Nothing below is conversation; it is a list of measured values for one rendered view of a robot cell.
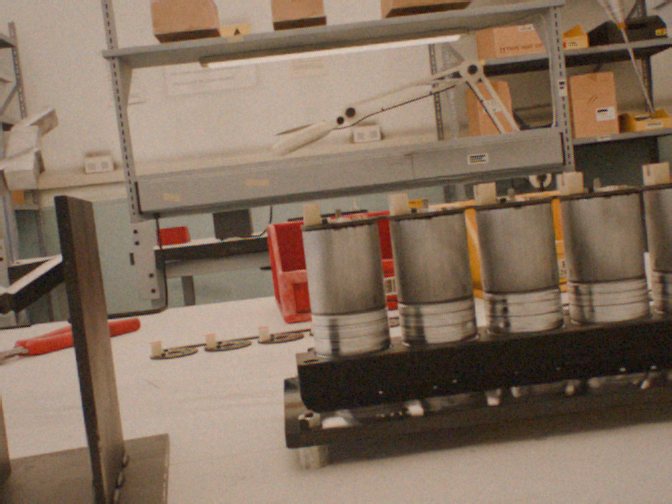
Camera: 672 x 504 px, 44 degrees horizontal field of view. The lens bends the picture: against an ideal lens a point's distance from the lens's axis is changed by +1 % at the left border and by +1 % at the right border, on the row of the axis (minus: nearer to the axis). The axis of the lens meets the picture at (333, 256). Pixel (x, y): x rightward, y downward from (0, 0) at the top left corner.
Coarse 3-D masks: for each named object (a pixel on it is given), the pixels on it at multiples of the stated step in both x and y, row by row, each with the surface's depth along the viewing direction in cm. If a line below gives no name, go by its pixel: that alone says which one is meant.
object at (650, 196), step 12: (648, 192) 27; (660, 192) 26; (648, 204) 27; (660, 204) 26; (648, 216) 27; (660, 216) 26; (648, 228) 27; (660, 228) 26; (648, 240) 27; (660, 240) 26; (660, 252) 26; (660, 264) 26; (660, 276) 27; (660, 288) 27; (660, 300) 27; (660, 312) 27
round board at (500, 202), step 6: (498, 198) 26; (504, 198) 26; (528, 198) 26; (534, 198) 26; (540, 198) 26; (546, 198) 26; (552, 198) 26; (486, 204) 26; (492, 204) 25; (498, 204) 25; (504, 204) 25; (510, 204) 25; (516, 204) 25; (522, 204) 25
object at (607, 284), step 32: (576, 224) 26; (608, 224) 25; (640, 224) 26; (576, 256) 26; (608, 256) 26; (640, 256) 26; (576, 288) 26; (608, 288) 26; (640, 288) 26; (576, 320) 27; (608, 320) 26; (640, 320) 26
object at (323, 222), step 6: (360, 216) 26; (366, 216) 26; (324, 222) 25; (342, 222) 25; (348, 222) 25; (354, 222) 25; (360, 222) 25; (366, 222) 25; (372, 222) 25; (300, 228) 26; (306, 228) 25; (312, 228) 25; (318, 228) 25
